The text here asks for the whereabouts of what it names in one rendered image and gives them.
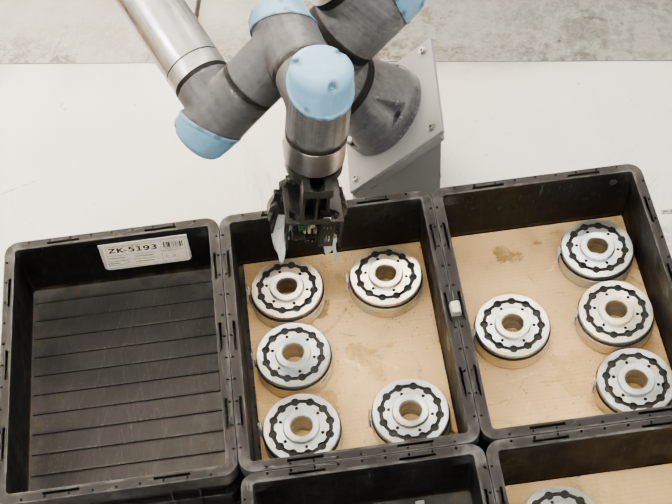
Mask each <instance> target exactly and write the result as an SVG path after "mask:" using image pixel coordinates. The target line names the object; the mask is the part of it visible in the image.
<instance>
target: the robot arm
mask: <svg viewBox="0 0 672 504"><path fill-rule="evenodd" d="M115 1H116V3H117V5H118V6H119V8H120V9H121V11H122V12H123V14H124V15H125V17H126V19H127V20H128V22H129V23H130V25H131V26H132V28H133V29H134V31H135V33H136V34H137V36H138V37H139V39H140V40H141V42H142V43H143V45H144V47H145V48H146V50H147V51H148V53H149V54H150V56H151V57H152V59H153V60H154V62H155V64H156V65H157V67H158V68H159V70H160V71H161V73H162V74H163V76H164V78H165V79H166V81H167V82H168V84H169V85H170V87H171V88H172V90H173V92H174V93H175V95H176V96H177V98H178V99H179V101H180V102H181V104H182V105H183V107H184V109H182V110H181V111H180V112H179V115H178V116H177V117H176V119H175V122H174V127H175V128H176V134H177V136H178V138H179V139H180V140H181V142H182V143H183V144H184V145H185V146H186V147H187V148H188V149H189V150H190V151H191V152H193V153H194V154H196V155H197V156H199V157H202V158H204V159H210V160H211V159H212V160H213V159H217V158H220V157H221V156H222V155H223V154H224V153H226V152H227V151H229V150H230V149H231V148H232V147H233V146H234V145H235V144H236V143H238V142H240V141H241V139H242V137H243V136H244V135H245V134H246V133H247V132H248V131H249V129H250V128H251V127H252V126H253V125H254V124H255V123H256V122H257V121H258V120H259V119H260V118H261V117H262V116H263V115H264V114H265V113H266V112H267V111H268V110H269V109H270V108H271V107H272V106H273V105H274V104H275V103H276V102H277V101H278V100H279V99H280V98H281V97H282V99H283V101H284V104H285V108H286V116H285V129H284V138H283V140H282V143H283V157H284V160H285V162H284V165H285V170H286V172H287V174H288V175H285V179H283V180H281V181H279V182H278V183H279V189H274V190H273V195H272V196H271V197H270V199H269V201H268V203H267V217H268V220H269V224H270V230H271V237H272V241H273V245H274V248H275V251H276V252H277V253H278V257H279V261H280V263H283V262H284V259H285V253H286V250H287V249H288V240H289V238H290V236H289V232H290V230H291V234H292V236H291V238H292V239H293V241H295V240H304V238H305V243H307V242H314V243H315V242H316V239H318V246H319V247H323V252H324V255H325V256H326V255H328V254H329V253H330V252H331V251H332V250H333V254H334V258H335V261H336V260H337V259H338V258H337V251H336V243H337V241H338V247H341V241H342V233H343V225H344V216H345V215H346V214H347V203H346V198H345V195H344V193H343V188H342V186H339V180H338V179H337V178H338V177H339V176H340V174H341V172H342V169H343V163H344V161H345V154H346V144H348V145H349V146H350V147H351V148H352V149H354V150H356V151H357V152H359V153H361V154H362V155H365V156H375V155H379V154H381V153H383V152H385V151H387V150H389V149H390V148H391V147H393V146H394V145H395V144H396V143H397V142H398V141H399V140H400V139H401V138H402V137H403V136H404V135H405V133H406V132H407V131H408V129H409V128H410V126H411V124H412V123H413V121H414V119H415V117H416V114H417V112H418V109H419V106H420V101H421V84H420V81H419V79H418V77H417V76H416V75H415V74H414V73H413V72H412V71H410V70H409V69H407V68H406V67H404V66H402V65H400V64H396V63H387V62H385V61H382V60H378V59H374V58H373V57H374V56H375V55H376V54H377V53H378V52H379V51H380V50H381V49H382V48H383V47H384V46H385V45H387V44H388V43H389V42H390V41H391V40H392V39H393V38H394V37H395V36H396V35H397V34H398V33H399V32H400V31H401V30H402V29H403V28H404V27H405V26H406V25H407V24H408V25H409V24H410V23H411V20H412V19H413V18H414V16H415V15H416V14H417V13H418V12H419V11H420V10H421V9H422V8H423V6H424V4H425V0H309V1H310V2H311V3H312V4H313V7H312V8H311V9H310V10H308V9H307V7H306V5H305V4H304V2H303V1H302V0H261V1H260V2H258V3H257V4H256V5H255V6H254V8H253V9H252V11H251V14H250V17H249V20H248V25H249V29H250V30H249V32H250V35H251V37H252V38H251V39H250V40H249V41H248V42H247V43H246V44H245V45H244V46H243V47H242V48H241V49H240V50H239V52H238V53H237V54H236V55H235V56H234V57H233V58H232V59H231V60H230V61H229V62H228V63H226V62H225V60H224V59H223V57H222V56H221V54H220V53H219V51H218V50H217V48H216V47H215V45H214V44H213V42H212V40H211V39H210V37H209V36H208V34H207V33H206V31H205V30H204V28H203V27H202V25H201V24H200V22H199V21H198V19H197V18H196V16H195V15H194V13H193V12H192V10H191V9H190V7H189V6H188V4H187V3H186V1H185V0H115Z"/></svg>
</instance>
